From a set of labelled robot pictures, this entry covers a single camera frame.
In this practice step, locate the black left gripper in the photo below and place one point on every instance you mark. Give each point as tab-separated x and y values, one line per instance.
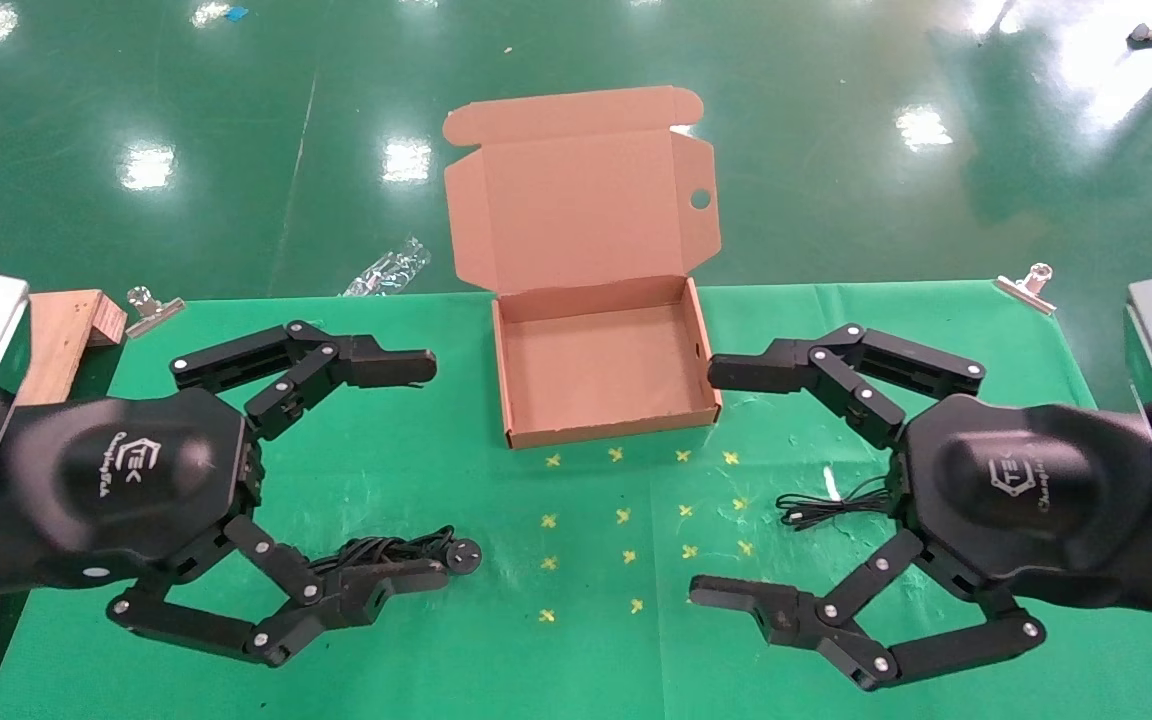
86	500

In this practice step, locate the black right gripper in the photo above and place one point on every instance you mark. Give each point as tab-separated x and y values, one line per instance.
1036	500

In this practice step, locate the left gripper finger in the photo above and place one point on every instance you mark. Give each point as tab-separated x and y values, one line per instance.
376	368

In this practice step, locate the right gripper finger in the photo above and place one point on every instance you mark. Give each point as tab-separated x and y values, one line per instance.
766	368

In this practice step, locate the open brown cardboard box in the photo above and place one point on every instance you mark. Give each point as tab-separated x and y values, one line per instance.
586	200

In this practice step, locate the clear crumpled plastic wrapper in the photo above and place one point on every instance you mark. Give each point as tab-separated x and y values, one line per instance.
391	268

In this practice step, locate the white tape scrap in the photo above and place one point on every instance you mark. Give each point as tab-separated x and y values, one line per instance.
832	485

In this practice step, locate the green table cloth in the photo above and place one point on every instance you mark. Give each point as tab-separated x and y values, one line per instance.
556	650

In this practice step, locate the silver metal binder clip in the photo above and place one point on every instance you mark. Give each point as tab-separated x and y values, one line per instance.
154	312
1028	288

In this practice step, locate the brown wooden board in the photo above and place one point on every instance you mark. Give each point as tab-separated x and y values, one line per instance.
66	330

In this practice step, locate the blue tape piece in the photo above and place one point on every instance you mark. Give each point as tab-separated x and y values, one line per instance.
236	13

